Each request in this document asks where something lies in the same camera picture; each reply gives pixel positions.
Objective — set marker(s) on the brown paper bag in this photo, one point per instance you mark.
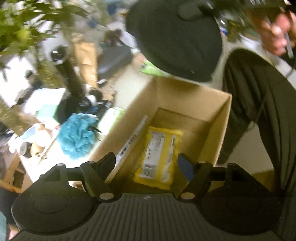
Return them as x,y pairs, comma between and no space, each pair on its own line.
86,59

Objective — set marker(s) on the black round speaker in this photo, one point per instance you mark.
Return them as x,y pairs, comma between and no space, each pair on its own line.
25,149

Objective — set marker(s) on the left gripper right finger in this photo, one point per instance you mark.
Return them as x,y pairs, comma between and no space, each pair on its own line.
197,176

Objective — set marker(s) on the left bamboo plant vase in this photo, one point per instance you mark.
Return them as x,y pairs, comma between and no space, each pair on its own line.
25,26

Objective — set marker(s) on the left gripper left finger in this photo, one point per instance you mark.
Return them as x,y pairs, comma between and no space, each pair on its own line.
95,174

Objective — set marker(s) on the brown cardboard box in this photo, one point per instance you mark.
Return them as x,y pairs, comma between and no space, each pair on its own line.
200,112

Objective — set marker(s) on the green wet wipes pack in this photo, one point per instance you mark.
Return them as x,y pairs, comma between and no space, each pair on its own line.
111,116

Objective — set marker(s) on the grey zip case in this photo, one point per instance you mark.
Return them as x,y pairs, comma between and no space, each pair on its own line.
113,59

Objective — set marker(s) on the black thermos bottle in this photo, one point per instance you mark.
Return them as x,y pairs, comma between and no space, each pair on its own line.
61,60

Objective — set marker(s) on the white bottle cap jar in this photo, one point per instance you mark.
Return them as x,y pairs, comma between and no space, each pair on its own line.
42,137

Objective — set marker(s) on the person right hand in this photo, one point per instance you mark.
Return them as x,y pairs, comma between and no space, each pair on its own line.
275,27

